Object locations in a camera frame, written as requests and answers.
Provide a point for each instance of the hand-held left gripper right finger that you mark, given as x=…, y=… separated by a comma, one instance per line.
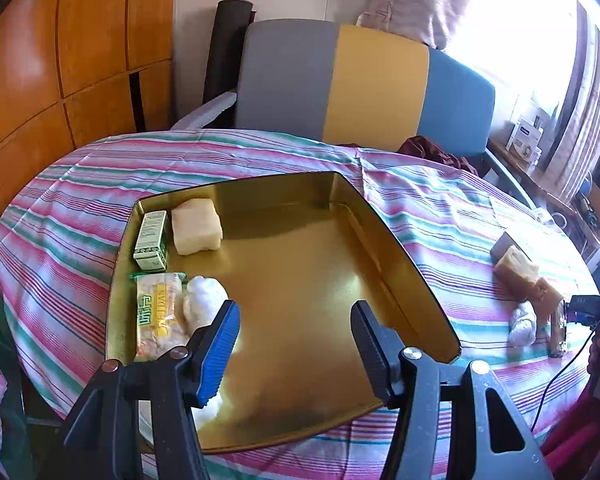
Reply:
x=375, y=355

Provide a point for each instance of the green small box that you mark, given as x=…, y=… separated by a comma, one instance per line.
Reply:
x=151, y=240

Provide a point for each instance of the grey flat packet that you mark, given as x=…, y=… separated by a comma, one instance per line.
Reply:
x=504, y=244

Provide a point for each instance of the gold tin tray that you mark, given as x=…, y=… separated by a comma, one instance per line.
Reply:
x=300, y=270

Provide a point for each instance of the wooden side desk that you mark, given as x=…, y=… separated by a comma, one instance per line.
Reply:
x=555, y=195

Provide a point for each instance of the person's right forearm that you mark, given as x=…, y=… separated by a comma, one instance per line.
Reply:
x=590, y=420

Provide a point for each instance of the striped tablecloth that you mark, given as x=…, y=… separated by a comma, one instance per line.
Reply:
x=70, y=210

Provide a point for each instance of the brown cake block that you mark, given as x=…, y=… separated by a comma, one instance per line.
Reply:
x=547, y=297

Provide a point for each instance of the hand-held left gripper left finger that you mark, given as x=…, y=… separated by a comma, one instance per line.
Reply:
x=217, y=360

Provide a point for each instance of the black rolled mat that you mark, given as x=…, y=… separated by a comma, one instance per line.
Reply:
x=227, y=50

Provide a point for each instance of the pale beige cake block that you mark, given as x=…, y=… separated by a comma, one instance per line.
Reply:
x=196, y=226

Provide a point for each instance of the grey yellow blue chair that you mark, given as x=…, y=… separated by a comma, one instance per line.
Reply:
x=290, y=75

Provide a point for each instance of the yellow snack packet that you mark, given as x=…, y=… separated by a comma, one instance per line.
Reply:
x=157, y=317

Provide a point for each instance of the striped side curtain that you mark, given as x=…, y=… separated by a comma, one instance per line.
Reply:
x=580, y=110

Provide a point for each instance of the white printed box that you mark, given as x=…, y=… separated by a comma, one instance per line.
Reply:
x=525, y=137

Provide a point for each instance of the dark red cloth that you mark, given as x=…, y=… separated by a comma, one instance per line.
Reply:
x=430, y=150

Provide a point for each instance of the wooden wardrobe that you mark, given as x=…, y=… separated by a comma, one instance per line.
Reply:
x=80, y=35

